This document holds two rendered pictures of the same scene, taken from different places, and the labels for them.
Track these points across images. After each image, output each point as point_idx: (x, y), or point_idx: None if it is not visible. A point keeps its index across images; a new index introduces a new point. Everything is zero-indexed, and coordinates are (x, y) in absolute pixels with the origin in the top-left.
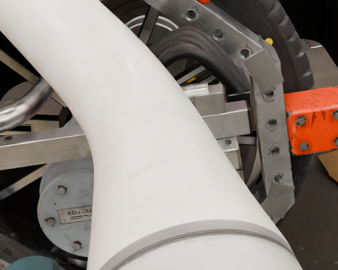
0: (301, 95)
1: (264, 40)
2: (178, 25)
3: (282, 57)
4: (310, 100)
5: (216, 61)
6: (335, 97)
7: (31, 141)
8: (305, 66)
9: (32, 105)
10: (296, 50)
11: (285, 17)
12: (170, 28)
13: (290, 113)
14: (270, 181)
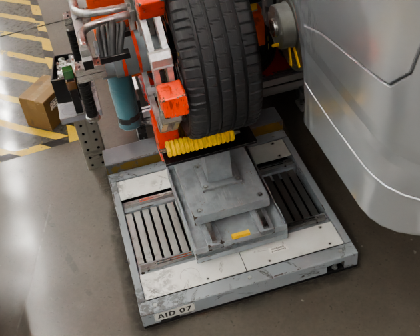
0: (176, 85)
1: (168, 51)
2: (295, 21)
3: (181, 65)
4: (169, 89)
5: (98, 41)
6: (171, 95)
7: (73, 24)
8: (186, 76)
9: (86, 13)
10: (183, 67)
11: (185, 49)
12: (282, 19)
13: (156, 86)
14: (159, 107)
